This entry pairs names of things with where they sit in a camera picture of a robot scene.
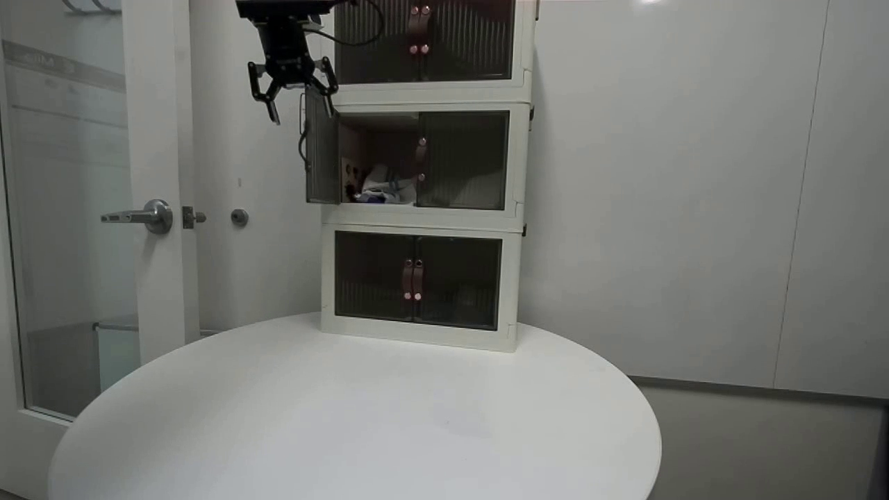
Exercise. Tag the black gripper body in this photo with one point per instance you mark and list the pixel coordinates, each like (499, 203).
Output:
(285, 41)

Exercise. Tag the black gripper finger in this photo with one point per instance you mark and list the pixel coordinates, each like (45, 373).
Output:
(327, 72)
(266, 87)

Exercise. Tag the dark transparent cabinet door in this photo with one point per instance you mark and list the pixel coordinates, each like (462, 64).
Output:
(322, 147)
(469, 147)
(376, 36)
(372, 279)
(460, 280)
(469, 36)

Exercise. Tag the white door with glass pane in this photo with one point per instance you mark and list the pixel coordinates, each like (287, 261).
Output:
(162, 111)

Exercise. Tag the silver door latch plate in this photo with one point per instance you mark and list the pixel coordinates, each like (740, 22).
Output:
(194, 218)

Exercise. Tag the white three-tier shelf cabinet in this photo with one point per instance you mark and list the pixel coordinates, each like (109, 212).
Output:
(427, 221)

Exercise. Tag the white and blue bundle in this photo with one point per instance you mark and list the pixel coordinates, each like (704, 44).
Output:
(385, 186)

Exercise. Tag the grey cloth bundle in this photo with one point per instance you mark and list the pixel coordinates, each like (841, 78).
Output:
(469, 191)

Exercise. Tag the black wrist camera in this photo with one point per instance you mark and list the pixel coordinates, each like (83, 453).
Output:
(280, 7)

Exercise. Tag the round silver wall stop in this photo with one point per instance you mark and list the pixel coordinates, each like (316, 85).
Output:
(240, 218)

